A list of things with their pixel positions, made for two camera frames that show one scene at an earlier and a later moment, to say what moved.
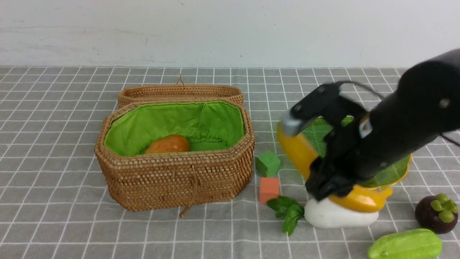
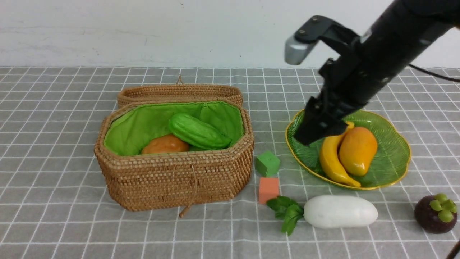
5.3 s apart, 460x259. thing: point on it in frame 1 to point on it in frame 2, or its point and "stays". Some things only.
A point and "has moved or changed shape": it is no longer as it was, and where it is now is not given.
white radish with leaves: [320, 213] stays
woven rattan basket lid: [180, 91] stays
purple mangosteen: [438, 213] stays
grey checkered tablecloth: [53, 205] stays
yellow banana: [358, 199] has moved or changed shape
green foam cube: [268, 163] stays
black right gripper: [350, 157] to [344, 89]
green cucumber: [416, 243] to [198, 132]
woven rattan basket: [217, 166] stays
